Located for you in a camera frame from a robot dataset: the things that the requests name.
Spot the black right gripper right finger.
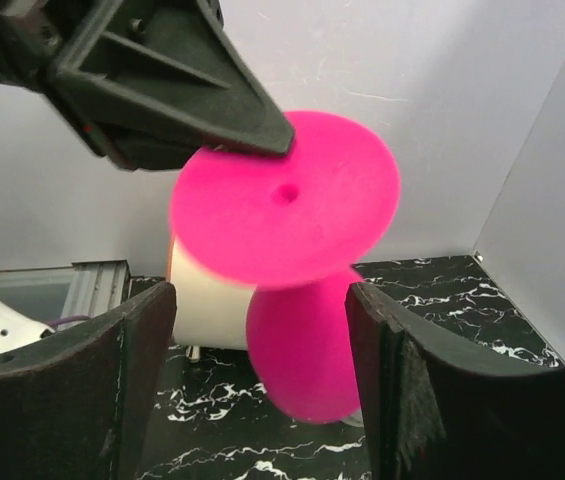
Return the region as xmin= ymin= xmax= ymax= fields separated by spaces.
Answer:
xmin=346 ymin=283 xmax=565 ymax=479

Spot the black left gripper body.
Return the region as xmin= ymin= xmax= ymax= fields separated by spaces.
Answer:
xmin=0 ymin=1 xmax=225 ymax=95

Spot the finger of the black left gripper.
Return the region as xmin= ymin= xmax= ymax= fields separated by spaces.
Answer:
xmin=81 ymin=119 xmax=212 ymax=171
xmin=47 ymin=27 xmax=294 ymax=157

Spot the white orange appliance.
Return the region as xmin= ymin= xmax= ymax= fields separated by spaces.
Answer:
xmin=166 ymin=238 xmax=255 ymax=350

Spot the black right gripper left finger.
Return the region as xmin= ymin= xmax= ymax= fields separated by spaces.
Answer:
xmin=0 ymin=282 xmax=176 ymax=479

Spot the magenta wine glass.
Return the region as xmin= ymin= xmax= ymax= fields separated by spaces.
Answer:
xmin=169 ymin=111 xmax=401 ymax=424

